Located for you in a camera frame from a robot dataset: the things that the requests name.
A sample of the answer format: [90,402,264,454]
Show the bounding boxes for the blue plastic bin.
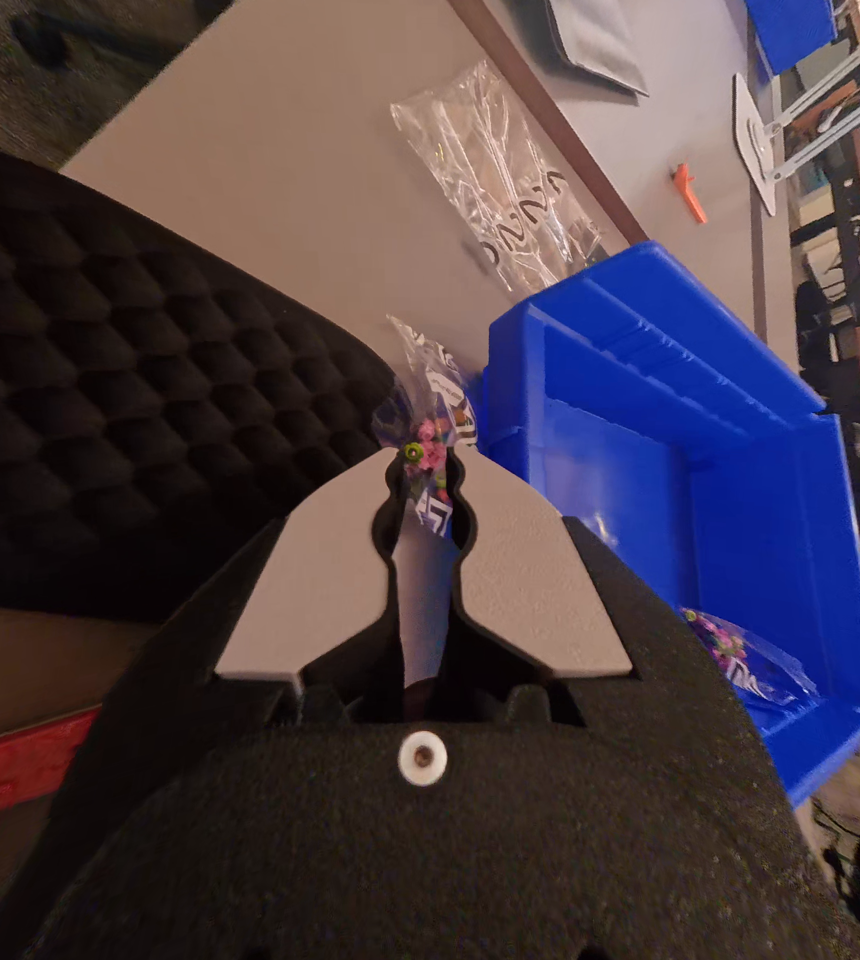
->
[745,0,839,76]
[484,240,860,811]

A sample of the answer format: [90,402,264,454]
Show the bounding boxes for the red case edge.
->
[0,707,101,830]

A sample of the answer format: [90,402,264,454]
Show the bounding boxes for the white desk lamp stand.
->
[731,0,860,219]

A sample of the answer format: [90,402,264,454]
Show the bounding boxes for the clear empty plastic bag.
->
[390,60,605,295]

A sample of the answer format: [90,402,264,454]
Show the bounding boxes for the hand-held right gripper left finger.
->
[214,447,408,695]

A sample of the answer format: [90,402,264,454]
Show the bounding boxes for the clear bag of toy bricks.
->
[679,606,821,708]
[371,315,482,543]

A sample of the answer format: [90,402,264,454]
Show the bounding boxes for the grey pouch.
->
[523,0,650,99]

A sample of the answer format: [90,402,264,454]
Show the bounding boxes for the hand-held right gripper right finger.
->
[443,447,635,680]

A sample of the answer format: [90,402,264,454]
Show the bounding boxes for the black egg-crate foam case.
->
[0,142,401,624]

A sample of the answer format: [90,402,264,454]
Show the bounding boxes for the orange plastic tool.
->
[671,162,708,225]

